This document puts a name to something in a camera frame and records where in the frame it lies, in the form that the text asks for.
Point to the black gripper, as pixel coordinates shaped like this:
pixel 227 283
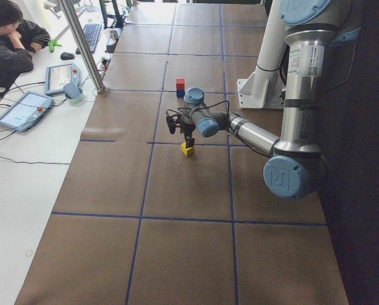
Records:
pixel 187 129

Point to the yellow wooden block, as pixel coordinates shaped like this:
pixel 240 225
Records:
pixel 187 151

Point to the blue wooden block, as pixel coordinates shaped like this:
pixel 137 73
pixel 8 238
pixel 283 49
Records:
pixel 180 93

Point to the red wooden block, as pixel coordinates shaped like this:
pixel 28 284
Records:
pixel 180 84

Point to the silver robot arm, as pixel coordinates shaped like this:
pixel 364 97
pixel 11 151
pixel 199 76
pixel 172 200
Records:
pixel 288 75

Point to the brown paper table cover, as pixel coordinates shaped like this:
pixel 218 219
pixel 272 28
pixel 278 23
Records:
pixel 137 222

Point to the orange black connector box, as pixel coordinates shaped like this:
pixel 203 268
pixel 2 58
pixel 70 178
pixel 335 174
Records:
pixel 104 63

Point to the far blue teach pendant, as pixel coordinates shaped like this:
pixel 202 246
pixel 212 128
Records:
pixel 58 76

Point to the blue teach pendant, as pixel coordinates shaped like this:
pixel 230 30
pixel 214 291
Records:
pixel 26 111
pixel 58 76

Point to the black keyboard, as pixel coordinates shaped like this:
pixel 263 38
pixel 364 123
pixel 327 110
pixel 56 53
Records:
pixel 92 35

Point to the black computer mouse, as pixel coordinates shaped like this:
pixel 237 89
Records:
pixel 67 56

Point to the green plastic tool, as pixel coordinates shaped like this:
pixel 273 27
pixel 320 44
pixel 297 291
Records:
pixel 53 44

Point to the near blue teach pendant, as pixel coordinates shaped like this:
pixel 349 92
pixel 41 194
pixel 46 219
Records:
pixel 26 111

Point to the seated person in black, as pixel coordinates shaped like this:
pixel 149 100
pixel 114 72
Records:
pixel 20 39

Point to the white camera pole with base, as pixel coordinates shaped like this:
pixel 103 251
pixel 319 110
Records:
pixel 263 88

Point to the aluminium frame post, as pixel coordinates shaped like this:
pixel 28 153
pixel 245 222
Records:
pixel 77 32

